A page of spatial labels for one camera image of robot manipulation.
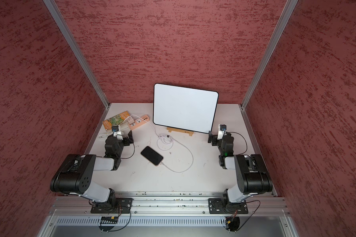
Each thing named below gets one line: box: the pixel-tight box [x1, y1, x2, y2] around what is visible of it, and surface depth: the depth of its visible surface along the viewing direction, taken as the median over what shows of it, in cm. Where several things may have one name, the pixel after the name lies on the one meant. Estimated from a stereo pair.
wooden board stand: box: [166, 126, 195, 137], surface depth 102 cm
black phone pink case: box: [140, 145, 164, 166], surface depth 94 cm
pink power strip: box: [128, 114, 150, 130], surface depth 108 cm
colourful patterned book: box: [101, 110, 131, 130], surface depth 109 cm
